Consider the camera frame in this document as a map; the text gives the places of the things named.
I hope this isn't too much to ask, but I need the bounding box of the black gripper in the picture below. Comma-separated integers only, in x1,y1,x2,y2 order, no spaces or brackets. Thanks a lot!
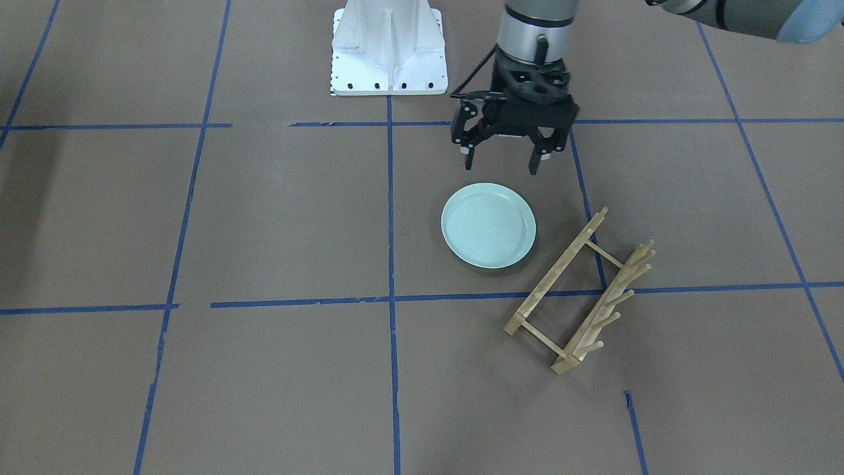
451,52,579,175

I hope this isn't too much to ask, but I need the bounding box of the light green plate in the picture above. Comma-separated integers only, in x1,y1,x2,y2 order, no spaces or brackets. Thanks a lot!
440,183,537,269

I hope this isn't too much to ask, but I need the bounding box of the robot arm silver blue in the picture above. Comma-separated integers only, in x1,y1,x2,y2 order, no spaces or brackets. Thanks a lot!
566,1,842,187

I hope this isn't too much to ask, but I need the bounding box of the wooden dish rack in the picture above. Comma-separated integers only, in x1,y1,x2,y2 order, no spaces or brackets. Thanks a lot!
504,207,657,375

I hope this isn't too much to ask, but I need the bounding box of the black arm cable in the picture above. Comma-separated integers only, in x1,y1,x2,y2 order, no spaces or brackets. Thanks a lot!
450,45,499,100

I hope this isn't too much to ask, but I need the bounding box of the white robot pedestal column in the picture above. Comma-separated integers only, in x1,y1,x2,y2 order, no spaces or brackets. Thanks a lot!
330,1,448,96

